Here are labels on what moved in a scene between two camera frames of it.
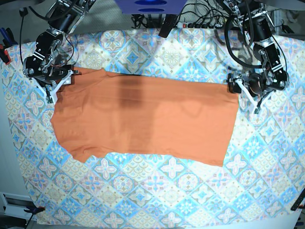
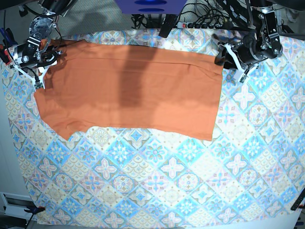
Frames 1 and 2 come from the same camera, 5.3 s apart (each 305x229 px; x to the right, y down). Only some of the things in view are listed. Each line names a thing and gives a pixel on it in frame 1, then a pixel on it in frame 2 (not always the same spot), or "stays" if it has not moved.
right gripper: (258, 82) to (225, 57)
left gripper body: (54, 74) to (45, 57)
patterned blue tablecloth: (261, 179) stays
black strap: (169, 19) stays
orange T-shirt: (100, 112) to (96, 84)
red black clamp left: (8, 40) stays
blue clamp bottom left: (33, 211) stays
